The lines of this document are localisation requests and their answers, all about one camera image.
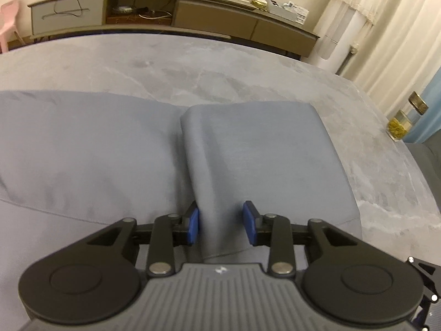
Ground grey trousers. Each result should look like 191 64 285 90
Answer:
1 91 361 330

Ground glass jar with yellow contents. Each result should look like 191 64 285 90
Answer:
386 91 428 141

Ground white lace curtain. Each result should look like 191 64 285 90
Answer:
311 0 441 118

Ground long TV cabinet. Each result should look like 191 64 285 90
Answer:
28 0 318 58

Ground white tray with items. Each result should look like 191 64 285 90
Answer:
250 0 309 25

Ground pink plastic chair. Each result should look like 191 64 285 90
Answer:
0 0 25 53

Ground black cable on cabinet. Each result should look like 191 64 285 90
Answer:
41 0 85 20

